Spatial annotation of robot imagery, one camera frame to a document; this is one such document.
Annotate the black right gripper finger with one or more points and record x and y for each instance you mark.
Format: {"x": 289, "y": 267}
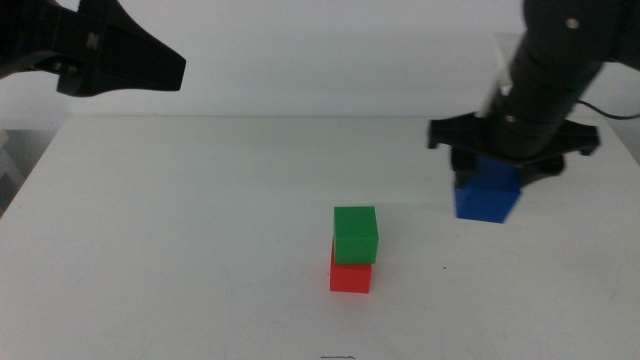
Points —
{"x": 464, "y": 167}
{"x": 540, "y": 169}

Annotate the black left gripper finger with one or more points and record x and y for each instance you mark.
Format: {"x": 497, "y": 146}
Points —
{"x": 130, "y": 65}

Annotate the blue cube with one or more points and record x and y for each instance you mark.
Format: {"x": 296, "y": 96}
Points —
{"x": 487, "y": 200}

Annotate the green cube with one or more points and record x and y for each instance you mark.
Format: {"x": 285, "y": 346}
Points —
{"x": 355, "y": 235}

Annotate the red cube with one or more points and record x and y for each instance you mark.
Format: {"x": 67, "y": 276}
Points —
{"x": 350, "y": 279}

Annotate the black right Piper arm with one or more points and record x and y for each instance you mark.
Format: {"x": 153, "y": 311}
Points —
{"x": 550, "y": 75}

